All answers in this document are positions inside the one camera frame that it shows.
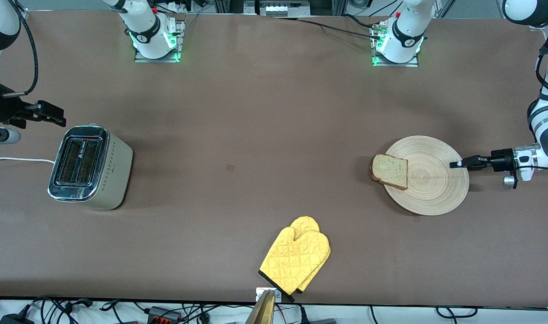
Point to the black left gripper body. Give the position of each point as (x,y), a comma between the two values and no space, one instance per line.
(502,159)

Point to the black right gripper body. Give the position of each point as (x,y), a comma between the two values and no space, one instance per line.
(4,112)

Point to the round wooden plate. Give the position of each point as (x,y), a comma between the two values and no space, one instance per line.
(431,189)

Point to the brown bread slice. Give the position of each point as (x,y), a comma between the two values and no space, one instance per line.
(391,171)

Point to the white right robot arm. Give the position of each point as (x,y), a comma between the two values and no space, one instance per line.
(143,27)

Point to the silver two-slot toaster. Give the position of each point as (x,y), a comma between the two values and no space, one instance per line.
(116,171)

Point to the yellow quilted oven mitt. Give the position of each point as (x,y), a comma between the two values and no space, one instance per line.
(305,222)
(294,261)

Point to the black power adapter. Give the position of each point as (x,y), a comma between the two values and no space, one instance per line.
(17,319)

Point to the black box with red connectors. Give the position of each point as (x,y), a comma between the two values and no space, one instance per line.
(159,312)

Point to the white power strip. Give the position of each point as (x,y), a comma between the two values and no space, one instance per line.
(276,9)

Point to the gold metal stand bar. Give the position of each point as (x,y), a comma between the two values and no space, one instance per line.
(264,310)

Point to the metal table corner bracket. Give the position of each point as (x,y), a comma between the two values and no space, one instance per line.
(536,27)
(26,12)

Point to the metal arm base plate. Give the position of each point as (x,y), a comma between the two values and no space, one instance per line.
(411,64)
(180,27)

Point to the silver stand clamp bracket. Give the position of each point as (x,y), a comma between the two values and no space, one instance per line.
(259,294)

